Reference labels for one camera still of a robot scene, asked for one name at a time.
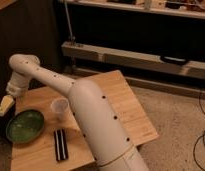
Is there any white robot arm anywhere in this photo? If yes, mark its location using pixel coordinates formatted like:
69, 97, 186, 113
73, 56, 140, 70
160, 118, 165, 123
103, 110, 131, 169
6, 54, 149, 171

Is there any upper wooden shelf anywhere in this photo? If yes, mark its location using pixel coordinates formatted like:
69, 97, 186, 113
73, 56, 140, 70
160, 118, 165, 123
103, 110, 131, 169
58, 0, 205, 19

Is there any green ceramic bowl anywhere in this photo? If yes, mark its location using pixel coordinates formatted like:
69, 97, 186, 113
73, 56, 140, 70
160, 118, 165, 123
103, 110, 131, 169
6, 109, 45, 144

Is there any wooden shelf beam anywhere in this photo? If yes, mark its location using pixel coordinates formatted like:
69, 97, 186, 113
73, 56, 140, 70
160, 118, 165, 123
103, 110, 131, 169
61, 41, 205, 79

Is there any metal stand pole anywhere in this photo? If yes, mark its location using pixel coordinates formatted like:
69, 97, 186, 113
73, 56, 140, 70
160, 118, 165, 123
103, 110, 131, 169
64, 0, 76, 45

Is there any black handle on beam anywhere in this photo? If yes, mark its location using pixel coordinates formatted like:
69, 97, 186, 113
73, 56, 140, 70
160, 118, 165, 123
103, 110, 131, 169
160, 56, 189, 65

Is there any translucent ceramic cup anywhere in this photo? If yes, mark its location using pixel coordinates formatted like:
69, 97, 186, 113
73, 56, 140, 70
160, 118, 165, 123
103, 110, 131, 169
50, 98, 69, 121

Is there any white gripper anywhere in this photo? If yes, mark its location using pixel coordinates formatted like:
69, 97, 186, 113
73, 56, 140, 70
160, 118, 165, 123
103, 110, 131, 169
0, 72, 30, 117

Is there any black floor cable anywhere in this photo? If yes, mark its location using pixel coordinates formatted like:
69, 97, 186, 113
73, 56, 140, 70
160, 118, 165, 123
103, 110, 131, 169
192, 83, 205, 163

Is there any black striped rectangular block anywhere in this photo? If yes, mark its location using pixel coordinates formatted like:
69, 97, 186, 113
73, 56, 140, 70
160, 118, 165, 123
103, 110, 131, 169
53, 129, 68, 162

